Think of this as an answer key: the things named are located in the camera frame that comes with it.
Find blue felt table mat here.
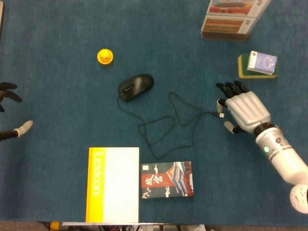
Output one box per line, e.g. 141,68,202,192
0,0,308,227

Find white blue card pack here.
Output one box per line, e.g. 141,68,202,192
246,51,278,74

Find clear box with building prints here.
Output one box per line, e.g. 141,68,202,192
201,0,274,42

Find yellow rubber duck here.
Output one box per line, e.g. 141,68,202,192
97,48,114,65

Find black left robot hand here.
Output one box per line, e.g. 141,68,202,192
0,82,34,141

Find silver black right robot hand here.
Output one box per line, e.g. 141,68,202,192
215,80,271,134

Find yellow green sponge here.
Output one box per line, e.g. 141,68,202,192
238,54,280,79

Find black wired computer mouse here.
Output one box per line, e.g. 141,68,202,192
116,74,225,160

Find dark illustrated Chinese book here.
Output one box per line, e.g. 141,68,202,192
141,161,195,199

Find yellow white Lexicon book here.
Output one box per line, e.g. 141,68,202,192
86,147,140,223

